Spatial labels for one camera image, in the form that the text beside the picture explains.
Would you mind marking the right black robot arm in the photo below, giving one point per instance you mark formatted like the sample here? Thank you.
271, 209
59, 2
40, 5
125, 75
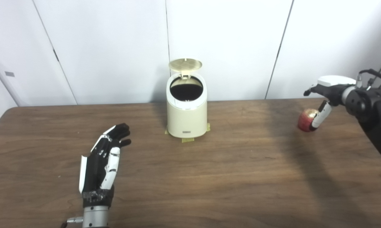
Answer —
377, 117

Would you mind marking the small grey wall label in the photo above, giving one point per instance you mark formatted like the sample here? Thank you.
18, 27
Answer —
9, 74

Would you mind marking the red apple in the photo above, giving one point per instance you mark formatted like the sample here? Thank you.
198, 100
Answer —
305, 120

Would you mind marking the cream-colored bin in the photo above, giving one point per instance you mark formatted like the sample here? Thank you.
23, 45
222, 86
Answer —
186, 120

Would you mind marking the round cream bin lid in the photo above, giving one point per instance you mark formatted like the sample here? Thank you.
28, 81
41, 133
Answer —
185, 64

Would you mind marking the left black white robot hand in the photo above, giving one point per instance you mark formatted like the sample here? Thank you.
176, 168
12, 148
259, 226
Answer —
95, 171

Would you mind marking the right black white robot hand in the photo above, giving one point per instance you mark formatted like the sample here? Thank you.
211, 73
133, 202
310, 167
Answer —
333, 85

